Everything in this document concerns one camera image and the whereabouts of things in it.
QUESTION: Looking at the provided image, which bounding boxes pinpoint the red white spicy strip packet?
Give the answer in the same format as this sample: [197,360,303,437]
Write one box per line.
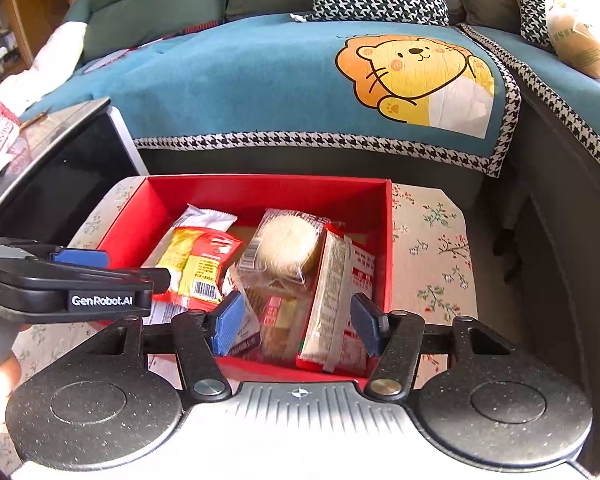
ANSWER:
[296,226,375,376]

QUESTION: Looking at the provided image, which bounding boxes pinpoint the white long snack packet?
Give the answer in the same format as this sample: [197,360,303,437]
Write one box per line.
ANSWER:
[144,205,242,323]

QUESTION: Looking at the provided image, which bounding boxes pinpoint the red cardboard box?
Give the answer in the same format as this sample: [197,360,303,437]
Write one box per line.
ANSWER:
[99,174,392,382]

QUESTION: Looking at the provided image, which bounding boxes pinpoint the white cloth on sofa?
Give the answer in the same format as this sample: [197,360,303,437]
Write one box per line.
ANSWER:
[0,21,87,116]

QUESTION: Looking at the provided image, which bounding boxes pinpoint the round pastry clear wrapper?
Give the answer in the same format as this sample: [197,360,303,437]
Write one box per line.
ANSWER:
[236,208,329,289]

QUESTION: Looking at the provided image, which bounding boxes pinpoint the blue lion sofa cover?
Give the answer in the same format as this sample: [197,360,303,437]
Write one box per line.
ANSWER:
[32,14,600,177]

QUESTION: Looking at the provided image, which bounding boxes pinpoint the black glossy coffee table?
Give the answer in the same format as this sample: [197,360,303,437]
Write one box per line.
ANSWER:
[0,98,148,245]

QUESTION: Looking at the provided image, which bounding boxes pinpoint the white duck snack pouch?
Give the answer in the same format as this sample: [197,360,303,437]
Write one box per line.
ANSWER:
[222,264,261,356]

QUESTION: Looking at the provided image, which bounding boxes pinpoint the red yellow snack packet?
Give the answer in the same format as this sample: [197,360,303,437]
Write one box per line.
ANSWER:
[156,226,242,312]

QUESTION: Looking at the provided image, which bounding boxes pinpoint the red mooncake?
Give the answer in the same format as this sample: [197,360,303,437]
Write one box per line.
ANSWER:
[242,287,313,367]

